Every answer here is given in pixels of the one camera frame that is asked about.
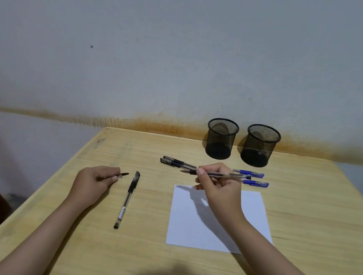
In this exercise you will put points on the person's right hand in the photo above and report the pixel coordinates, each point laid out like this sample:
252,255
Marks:
224,193

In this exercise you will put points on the person's left hand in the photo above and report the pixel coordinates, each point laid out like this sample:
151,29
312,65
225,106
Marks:
88,183

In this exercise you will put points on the person's left thumb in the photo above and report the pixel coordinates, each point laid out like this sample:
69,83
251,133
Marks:
112,180

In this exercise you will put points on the person's right thumb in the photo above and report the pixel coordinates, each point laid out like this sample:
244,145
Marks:
200,186

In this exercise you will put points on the black pen cap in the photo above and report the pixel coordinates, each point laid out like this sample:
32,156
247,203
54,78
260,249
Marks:
124,174

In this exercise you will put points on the clear gel pen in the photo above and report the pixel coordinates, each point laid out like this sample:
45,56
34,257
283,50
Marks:
239,177

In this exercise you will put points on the person's right forearm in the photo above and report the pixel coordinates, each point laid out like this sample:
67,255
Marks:
277,269

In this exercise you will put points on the person's left forearm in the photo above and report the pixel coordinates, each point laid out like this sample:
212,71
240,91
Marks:
41,234

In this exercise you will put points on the white paper sheet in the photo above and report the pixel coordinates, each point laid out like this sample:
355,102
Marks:
187,222

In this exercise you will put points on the black mesh pen holder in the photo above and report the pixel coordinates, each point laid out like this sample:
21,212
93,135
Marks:
259,148
220,140

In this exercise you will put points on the blue capped gel pen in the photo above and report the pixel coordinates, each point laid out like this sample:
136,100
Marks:
256,184
251,174

